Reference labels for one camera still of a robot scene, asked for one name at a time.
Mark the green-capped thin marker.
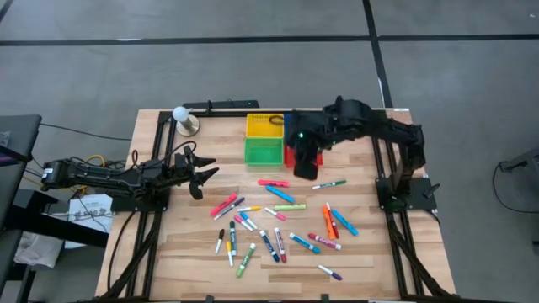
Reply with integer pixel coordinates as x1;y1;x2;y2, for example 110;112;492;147
312;179;348;190

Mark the black power strip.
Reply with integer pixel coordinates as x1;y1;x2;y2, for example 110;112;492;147
182;99;261;110

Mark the yellow cable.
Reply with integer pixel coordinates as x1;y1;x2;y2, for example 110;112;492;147
20;154;106;197

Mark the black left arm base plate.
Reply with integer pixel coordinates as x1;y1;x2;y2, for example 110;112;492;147
109;187;170;213

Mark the dark green Expo marker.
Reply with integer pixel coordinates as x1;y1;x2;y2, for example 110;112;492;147
228;220;237;257

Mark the orange highlighter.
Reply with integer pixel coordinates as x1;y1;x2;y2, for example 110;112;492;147
322;204;337;241

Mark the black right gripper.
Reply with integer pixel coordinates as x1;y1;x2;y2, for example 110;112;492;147
285;112;325;181

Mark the red plastic basket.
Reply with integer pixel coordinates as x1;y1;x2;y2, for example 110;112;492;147
283;142;324;169

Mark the black side desk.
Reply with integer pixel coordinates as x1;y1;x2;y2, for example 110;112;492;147
0;114;109;303

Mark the blue-capped thin marker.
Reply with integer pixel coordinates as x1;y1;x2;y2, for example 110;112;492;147
239;210;259;231

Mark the yellow plastic basket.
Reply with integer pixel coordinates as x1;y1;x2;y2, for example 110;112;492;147
245;113;286;140

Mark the white paper sheet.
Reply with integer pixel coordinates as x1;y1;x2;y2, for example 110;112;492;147
65;194;115;250

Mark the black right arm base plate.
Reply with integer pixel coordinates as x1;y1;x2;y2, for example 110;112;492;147
376;176;441;212

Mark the white bulb brass lamp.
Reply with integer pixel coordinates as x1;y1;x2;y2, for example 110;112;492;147
172;105;201;137

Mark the green plastic basket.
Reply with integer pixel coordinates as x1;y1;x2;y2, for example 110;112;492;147
243;137;285;167

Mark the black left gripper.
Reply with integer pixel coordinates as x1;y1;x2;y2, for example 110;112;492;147
176;145;221;201

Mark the white crumpled cloth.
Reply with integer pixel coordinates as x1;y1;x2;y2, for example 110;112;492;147
13;230;64;269

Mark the black floor cable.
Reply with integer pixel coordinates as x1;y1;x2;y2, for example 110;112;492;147
492;161;539;215
40;122;132;142

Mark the pink highlighter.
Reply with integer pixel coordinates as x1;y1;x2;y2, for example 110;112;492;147
208;192;238;217
258;179;291;189

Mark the light blue highlighter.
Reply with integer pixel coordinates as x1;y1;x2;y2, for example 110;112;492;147
265;185;296;205
331;209;360;237

